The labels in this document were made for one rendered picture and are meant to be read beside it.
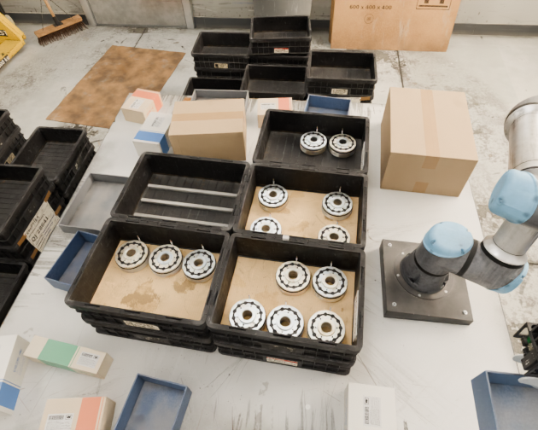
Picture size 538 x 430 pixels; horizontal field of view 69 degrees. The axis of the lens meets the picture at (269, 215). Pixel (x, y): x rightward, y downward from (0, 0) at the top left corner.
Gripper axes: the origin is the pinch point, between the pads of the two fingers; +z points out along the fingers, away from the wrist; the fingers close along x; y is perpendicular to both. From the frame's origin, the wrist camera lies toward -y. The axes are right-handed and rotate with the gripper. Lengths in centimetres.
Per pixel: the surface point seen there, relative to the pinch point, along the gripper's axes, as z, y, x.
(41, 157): 64, 199, -119
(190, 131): 18, 96, -91
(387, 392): 33.0, 20.2, -5.4
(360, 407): 33.4, 27.0, -1.0
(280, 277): 24, 52, -31
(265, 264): 26, 57, -37
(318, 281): 23, 40, -31
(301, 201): 24, 48, -63
